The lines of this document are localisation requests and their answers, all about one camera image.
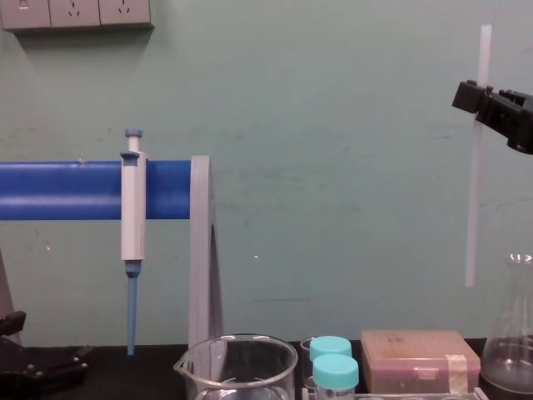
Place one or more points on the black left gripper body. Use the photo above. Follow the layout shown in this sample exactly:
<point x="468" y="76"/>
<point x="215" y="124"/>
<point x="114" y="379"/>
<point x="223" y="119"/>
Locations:
<point x="16" y="377"/>

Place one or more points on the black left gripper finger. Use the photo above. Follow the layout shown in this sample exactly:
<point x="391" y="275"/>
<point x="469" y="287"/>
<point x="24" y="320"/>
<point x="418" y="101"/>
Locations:
<point x="11" y="323"/>
<point x="62" y="363"/>

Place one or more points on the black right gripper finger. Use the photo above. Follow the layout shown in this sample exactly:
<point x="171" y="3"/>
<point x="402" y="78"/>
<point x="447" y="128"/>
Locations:
<point x="516" y="129"/>
<point x="468" y="96"/>

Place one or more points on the white stirring rod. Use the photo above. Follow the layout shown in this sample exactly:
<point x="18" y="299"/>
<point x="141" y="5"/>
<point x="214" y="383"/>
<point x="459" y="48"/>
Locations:
<point x="473" y="208"/>

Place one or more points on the blue and grey pipette rack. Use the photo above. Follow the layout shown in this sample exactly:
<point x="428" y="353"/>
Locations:
<point x="62" y="189"/>

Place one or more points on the white and blue pipette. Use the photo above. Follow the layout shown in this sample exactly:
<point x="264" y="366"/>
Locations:
<point x="132" y="216"/>

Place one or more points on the large clear glass beaker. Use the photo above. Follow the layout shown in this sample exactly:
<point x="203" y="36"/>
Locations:
<point x="250" y="375"/>

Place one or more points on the clear glass conical flask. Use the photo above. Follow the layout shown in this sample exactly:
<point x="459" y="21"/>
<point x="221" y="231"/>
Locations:
<point x="510" y="346"/>

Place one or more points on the small clear glass beaker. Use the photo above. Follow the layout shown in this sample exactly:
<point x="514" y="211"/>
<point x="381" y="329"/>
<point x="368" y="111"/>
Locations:
<point x="306" y="366"/>

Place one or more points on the pipette tip box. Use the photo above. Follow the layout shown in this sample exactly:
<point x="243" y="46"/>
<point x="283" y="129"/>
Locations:
<point x="416" y="358"/>

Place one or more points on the vial with teal cap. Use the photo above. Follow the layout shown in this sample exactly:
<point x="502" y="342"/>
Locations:
<point x="331" y="345"/>
<point x="335" y="373"/>

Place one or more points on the clear plastic tray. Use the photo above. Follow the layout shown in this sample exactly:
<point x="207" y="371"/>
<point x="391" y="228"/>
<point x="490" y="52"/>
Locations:
<point x="395" y="396"/>

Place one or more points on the grey wall socket panel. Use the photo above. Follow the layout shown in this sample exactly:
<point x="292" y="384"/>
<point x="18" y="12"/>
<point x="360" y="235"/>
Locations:
<point x="75" y="12"/>

